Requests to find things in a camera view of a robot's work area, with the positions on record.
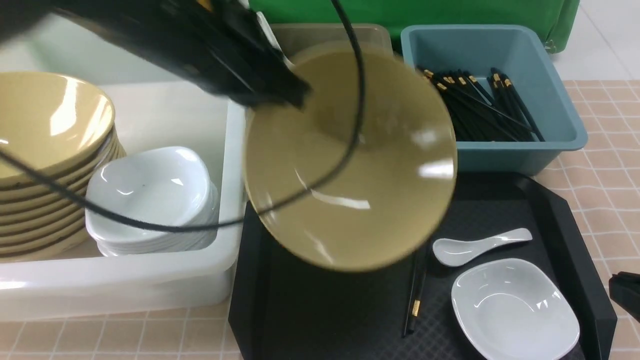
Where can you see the beige checkered table mat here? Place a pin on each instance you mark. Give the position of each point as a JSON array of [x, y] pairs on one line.
[[600, 183]]

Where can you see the black chopstick gold band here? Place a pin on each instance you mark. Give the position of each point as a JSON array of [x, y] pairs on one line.
[[417, 263]]

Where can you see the stack of tan bowls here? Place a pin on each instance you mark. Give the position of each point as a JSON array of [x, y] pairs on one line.
[[65, 128]]

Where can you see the green cloth backdrop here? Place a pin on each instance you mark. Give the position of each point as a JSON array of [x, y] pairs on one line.
[[551, 20]]

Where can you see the white ceramic soup spoon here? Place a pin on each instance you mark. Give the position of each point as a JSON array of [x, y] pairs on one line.
[[456, 253]]

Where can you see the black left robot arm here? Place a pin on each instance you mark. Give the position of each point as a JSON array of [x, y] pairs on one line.
[[218, 45]]

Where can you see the olive brown spoon bin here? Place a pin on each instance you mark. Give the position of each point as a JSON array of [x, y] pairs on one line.
[[294, 38]]

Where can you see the teal plastic chopstick bin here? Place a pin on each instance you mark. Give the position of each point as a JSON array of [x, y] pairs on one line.
[[517, 52]]

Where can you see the white square ceramic dish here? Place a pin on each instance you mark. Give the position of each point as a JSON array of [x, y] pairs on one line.
[[509, 309]]

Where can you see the large white plastic tub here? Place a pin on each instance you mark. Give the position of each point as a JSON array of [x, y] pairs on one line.
[[153, 110]]

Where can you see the tan noodle bowl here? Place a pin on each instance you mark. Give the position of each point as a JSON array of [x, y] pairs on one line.
[[377, 160]]

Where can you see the black plastic serving tray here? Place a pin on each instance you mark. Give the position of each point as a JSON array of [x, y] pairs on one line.
[[283, 308]]

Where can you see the black chopsticks pile in bin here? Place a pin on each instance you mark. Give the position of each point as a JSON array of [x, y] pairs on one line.
[[493, 114]]

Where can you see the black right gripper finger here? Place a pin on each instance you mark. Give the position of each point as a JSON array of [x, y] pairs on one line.
[[624, 290]]

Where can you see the stack of white dishes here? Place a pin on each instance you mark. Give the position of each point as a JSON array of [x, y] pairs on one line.
[[169, 186]]

